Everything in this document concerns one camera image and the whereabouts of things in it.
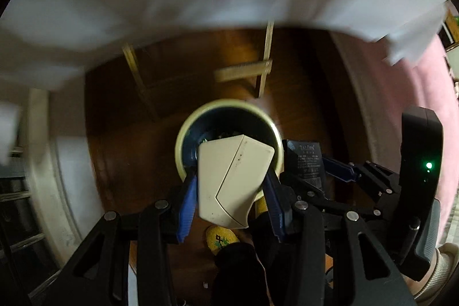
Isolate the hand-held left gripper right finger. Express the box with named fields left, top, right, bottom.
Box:
left=263, top=170, right=418, bottom=306

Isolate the wooden table frame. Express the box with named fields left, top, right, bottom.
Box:
left=122, top=21, right=275, bottom=121

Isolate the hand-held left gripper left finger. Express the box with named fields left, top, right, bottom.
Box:
left=59, top=173, right=199, bottom=306

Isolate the yellow slipper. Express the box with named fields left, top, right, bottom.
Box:
left=253, top=198, right=268, bottom=218
left=205, top=224, right=240, bottom=256

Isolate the person's right forearm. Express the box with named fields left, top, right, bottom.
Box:
left=402, top=241, right=459, bottom=305

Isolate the metal window grille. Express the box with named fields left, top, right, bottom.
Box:
left=0, top=148, right=61, bottom=296

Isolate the beige cardboard box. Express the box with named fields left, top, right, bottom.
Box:
left=198, top=134, right=276, bottom=229

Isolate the cream bin with blue inside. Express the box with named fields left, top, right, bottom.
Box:
left=174, top=99, right=285, bottom=203

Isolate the black packet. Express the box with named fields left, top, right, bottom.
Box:
left=283, top=139, right=328, bottom=200

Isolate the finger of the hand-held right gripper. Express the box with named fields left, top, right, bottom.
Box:
left=280, top=171, right=395, bottom=221
left=321, top=155, right=400, bottom=195

